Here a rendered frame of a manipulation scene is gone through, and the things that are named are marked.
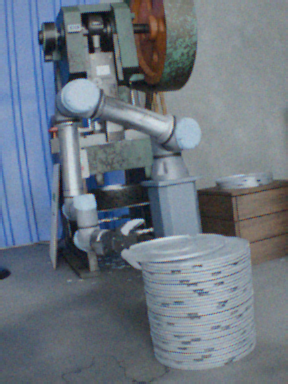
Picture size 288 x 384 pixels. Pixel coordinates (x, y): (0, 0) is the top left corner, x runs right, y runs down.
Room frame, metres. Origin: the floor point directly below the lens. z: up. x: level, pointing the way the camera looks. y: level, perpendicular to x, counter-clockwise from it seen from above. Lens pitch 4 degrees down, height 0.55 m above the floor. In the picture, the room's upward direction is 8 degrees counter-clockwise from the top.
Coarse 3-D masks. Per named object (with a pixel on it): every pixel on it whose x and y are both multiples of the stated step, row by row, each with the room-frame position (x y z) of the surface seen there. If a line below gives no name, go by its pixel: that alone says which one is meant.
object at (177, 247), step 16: (160, 240) 1.39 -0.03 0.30; (176, 240) 1.35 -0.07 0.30; (192, 240) 1.31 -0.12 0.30; (208, 240) 1.28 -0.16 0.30; (224, 240) 1.24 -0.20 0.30; (128, 256) 1.22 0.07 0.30; (144, 256) 1.19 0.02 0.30; (160, 256) 1.16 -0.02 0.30; (176, 256) 1.14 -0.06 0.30; (192, 256) 1.11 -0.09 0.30
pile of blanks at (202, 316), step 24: (144, 264) 1.14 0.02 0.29; (216, 264) 1.06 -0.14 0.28; (240, 264) 1.09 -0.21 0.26; (144, 288) 1.20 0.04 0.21; (168, 288) 1.08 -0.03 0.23; (192, 288) 1.05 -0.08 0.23; (216, 288) 1.05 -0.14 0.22; (240, 288) 1.09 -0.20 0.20; (168, 312) 1.09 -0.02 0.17; (192, 312) 1.06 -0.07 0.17; (216, 312) 1.06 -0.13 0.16; (240, 312) 1.08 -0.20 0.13; (168, 336) 1.09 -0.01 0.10; (192, 336) 1.06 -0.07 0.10; (216, 336) 1.05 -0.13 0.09; (240, 336) 1.08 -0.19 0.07; (168, 360) 1.10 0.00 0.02; (192, 360) 1.06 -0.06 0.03; (216, 360) 1.05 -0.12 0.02
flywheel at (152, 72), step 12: (132, 0) 2.89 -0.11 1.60; (144, 0) 2.78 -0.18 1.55; (156, 0) 2.59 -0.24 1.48; (132, 12) 2.93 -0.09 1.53; (144, 12) 2.82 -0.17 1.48; (156, 12) 2.62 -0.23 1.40; (156, 24) 2.64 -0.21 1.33; (144, 36) 2.94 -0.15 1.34; (156, 36) 2.68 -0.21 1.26; (144, 48) 2.92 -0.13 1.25; (156, 48) 2.73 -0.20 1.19; (144, 60) 2.95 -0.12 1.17; (156, 60) 2.79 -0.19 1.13; (144, 72) 2.88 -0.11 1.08; (156, 72) 2.78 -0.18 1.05; (156, 84) 2.74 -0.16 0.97
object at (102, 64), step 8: (96, 56) 2.53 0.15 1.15; (104, 56) 2.54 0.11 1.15; (112, 56) 2.56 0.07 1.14; (96, 64) 2.53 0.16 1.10; (104, 64) 2.54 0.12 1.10; (112, 64) 2.55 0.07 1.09; (96, 72) 2.52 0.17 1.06; (104, 72) 2.54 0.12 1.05; (112, 72) 2.55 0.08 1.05; (96, 80) 2.51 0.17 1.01; (104, 80) 2.54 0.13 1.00; (112, 80) 2.55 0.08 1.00; (104, 88) 2.50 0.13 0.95; (112, 88) 2.51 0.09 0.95; (112, 96) 2.52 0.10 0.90
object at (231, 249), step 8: (232, 240) 1.26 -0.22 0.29; (240, 240) 1.24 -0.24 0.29; (224, 248) 1.17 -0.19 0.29; (232, 248) 1.16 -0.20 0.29; (240, 248) 1.14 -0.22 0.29; (200, 256) 1.13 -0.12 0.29; (208, 256) 1.11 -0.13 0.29; (216, 256) 1.10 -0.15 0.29; (224, 256) 1.06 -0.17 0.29; (232, 256) 1.07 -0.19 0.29; (152, 264) 1.11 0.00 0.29; (160, 264) 1.09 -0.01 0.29; (168, 264) 1.07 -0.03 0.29; (176, 264) 1.06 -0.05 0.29; (192, 264) 1.05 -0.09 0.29
